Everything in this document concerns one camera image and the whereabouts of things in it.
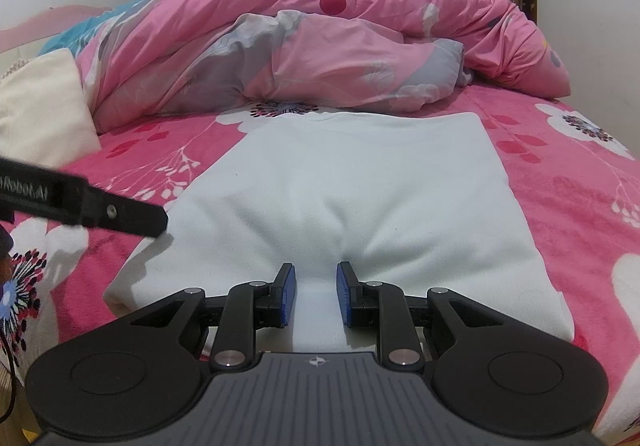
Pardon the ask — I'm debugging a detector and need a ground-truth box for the pink white headboard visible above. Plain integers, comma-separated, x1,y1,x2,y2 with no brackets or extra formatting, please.
0,4,111,72

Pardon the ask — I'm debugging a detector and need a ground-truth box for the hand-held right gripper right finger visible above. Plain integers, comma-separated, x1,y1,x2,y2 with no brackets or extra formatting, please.
336,261,506,370

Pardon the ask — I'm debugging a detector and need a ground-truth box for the pink patterned duvet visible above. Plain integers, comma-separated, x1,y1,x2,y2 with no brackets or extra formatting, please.
40,0,571,134

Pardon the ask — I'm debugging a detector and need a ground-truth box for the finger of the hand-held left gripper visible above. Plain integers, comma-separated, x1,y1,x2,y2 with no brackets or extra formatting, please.
82,183,168,239

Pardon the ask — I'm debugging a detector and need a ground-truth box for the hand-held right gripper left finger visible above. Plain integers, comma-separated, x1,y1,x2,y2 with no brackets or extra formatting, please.
130,263,297,371

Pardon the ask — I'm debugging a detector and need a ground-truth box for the white folded fleece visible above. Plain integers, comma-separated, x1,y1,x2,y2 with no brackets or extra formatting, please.
0,49,101,167

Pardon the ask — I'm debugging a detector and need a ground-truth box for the white sweatshirt orange bear outline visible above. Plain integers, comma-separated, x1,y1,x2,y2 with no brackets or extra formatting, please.
102,111,576,354

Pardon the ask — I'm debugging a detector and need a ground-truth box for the pink floral bed blanket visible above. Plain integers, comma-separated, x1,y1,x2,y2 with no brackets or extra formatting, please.
0,86,640,437

